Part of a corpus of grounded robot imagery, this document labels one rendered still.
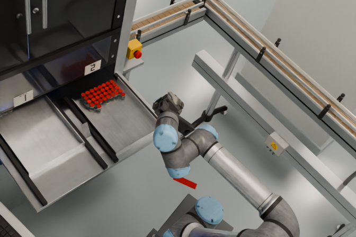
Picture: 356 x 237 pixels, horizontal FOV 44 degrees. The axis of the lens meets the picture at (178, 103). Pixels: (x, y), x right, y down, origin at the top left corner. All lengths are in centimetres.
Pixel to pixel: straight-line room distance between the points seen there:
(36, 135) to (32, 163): 14
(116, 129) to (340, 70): 159
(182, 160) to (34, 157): 72
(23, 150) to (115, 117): 43
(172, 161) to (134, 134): 61
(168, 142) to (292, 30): 189
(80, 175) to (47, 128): 27
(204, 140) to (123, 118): 65
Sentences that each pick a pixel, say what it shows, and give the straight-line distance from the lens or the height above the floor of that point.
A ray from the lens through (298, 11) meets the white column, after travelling 303.
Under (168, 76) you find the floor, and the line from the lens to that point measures 346.
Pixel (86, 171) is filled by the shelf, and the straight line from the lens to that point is 189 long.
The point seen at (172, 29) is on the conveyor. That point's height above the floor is 88.
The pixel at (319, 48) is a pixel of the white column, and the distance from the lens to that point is 303.
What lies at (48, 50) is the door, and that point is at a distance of 180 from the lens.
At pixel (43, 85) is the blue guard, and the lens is 192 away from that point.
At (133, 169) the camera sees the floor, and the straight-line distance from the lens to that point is 293.
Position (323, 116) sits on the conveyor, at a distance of 239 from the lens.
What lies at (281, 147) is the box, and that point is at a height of 53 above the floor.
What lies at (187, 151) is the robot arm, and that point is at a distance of 145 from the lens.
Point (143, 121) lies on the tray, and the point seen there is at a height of 88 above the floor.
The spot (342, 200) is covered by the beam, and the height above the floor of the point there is 52.
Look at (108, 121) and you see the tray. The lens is 203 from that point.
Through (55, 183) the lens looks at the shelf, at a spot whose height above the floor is 88.
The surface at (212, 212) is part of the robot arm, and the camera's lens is 174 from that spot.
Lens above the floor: 253
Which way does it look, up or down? 50 degrees down
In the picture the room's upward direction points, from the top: 20 degrees clockwise
